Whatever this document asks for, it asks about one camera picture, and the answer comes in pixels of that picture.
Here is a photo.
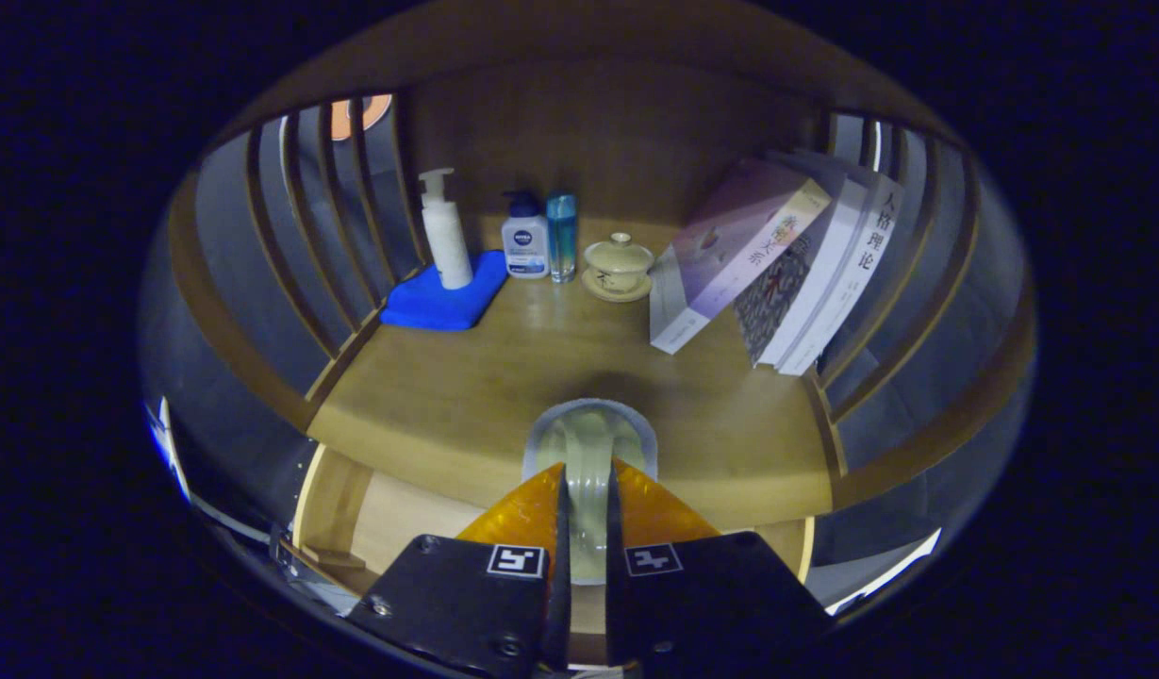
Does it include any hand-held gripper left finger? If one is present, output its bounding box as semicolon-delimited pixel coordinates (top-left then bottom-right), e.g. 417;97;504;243
348;462;572;678

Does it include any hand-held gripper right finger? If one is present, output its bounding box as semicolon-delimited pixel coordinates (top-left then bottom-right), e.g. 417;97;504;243
605;459;835;672

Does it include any green handled scrub sponge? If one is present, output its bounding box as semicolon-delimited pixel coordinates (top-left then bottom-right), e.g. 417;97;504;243
522;398;658;586

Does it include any wooden drawer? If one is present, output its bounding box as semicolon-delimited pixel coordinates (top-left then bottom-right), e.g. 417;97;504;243
291;443;816;661

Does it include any wooden countertop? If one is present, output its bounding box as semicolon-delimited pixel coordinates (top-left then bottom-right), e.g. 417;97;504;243
307;264;835;529

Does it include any wooden cabinet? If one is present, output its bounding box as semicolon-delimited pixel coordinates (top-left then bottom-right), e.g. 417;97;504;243
164;0;1037;661

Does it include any blue folded cloth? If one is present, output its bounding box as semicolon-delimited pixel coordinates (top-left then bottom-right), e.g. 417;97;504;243
380;249;510;333

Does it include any beige lidded teacup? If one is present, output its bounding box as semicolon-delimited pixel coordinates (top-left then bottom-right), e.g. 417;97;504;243
582;232;655;304

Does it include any white blue lotion bottle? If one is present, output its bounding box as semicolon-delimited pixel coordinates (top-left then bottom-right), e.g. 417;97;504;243
501;190;550;280

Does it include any teal slim bottle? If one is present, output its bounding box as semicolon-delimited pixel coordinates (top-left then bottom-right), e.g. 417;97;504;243
546;193;578;284

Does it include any purple white book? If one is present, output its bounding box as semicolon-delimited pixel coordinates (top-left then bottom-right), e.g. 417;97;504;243
649;157;833;356

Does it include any white pump bottle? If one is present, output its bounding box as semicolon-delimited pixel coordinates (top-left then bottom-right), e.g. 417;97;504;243
419;168;473;290

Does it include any white book black lettering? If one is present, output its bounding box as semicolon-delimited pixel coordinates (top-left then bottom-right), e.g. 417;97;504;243
777;174;905;376

